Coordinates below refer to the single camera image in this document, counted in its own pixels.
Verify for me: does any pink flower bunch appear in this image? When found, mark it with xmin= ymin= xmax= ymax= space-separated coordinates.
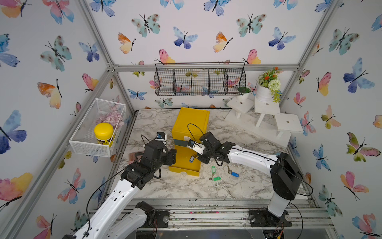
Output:
xmin=100 ymin=111 xmax=124 ymax=128

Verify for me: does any white tiered step shelf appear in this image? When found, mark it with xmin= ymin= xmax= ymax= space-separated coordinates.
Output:
xmin=225 ymin=98 xmax=303 ymax=148

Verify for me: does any teal drawer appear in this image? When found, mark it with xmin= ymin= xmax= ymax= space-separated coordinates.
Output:
xmin=174 ymin=139 xmax=188 ymax=147

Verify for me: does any white pot with flowers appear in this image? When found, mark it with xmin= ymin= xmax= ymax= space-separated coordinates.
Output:
xmin=256 ymin=67 xmax=282 ymax=104

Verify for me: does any green tag key bunch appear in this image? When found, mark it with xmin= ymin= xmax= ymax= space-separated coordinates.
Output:
xmin=209 ymin=166 xmax=221 ymax=181

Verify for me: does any yellow plastic drawer cabinet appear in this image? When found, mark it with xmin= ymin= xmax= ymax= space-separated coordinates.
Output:
xmin=172 ymin=107 xmax=210 ymax=144

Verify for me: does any blue tag key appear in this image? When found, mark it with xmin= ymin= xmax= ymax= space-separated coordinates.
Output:
xmin=227 ymin=166 xmax=239 ymax=177
xmin=189 ymin=154 xmax=198 ymax=163

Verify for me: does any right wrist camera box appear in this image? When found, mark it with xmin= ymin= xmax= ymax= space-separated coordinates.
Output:
xmin=187 ymin=139 xmax=206 ymax=155

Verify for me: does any black wire wall basket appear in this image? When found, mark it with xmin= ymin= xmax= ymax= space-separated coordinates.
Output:
xmin=152 ymin=62 xmax=247 ymax=98

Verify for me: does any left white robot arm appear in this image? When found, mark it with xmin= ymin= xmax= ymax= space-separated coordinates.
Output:
xmin=64 ymin=139 xmax=177 ymax=239

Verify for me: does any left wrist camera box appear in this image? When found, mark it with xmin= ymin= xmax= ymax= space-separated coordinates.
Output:
xmin=155 ymin=131 xmax=168 ymax=144

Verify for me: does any white mesh wall basket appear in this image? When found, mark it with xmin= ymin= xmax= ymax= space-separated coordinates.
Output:
xmin=69 ymin=99 xmax=126 ymax=157

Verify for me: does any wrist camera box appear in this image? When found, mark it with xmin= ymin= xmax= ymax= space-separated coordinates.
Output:
xmin=155 ymin=131 xmax=168 ymax=144
xmin=187 ymin=139 xmax=206 ymax=155

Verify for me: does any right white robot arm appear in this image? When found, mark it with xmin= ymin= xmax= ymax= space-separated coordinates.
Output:
xmin=187 ymin=132 xmax=303 ymax=228

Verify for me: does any yellow lidded jar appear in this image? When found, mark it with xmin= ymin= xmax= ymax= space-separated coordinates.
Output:
xmin=94 ymin=122 xmax=114 ymax=147

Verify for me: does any small white pot green plant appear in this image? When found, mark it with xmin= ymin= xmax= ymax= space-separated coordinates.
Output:
xmin=236 ymin=87 xmax=251 ymax=102

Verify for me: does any yellow bottom drawer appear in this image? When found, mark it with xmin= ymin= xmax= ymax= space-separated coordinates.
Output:
xmin=169 ymin=146 xmax=201 ymax=177

